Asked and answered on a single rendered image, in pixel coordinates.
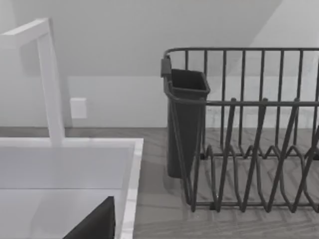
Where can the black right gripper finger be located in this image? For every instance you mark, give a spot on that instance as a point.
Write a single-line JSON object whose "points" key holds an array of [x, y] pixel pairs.
{"points": [[99, 221]]}

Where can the white sink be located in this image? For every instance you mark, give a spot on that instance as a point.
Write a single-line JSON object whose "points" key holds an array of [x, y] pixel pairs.
{"points": [[74, 164]]}

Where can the dark grey cutlery holder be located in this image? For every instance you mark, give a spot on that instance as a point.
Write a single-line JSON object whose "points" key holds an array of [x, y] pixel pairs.
{"points": [[185, 119]]}

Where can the tall white tap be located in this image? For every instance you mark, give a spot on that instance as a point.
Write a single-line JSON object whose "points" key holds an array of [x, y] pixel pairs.
{"points": [[49, 82]]}

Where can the white wall socket plate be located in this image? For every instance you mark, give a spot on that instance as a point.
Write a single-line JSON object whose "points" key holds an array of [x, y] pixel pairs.
{"points": [[78, 108]]}

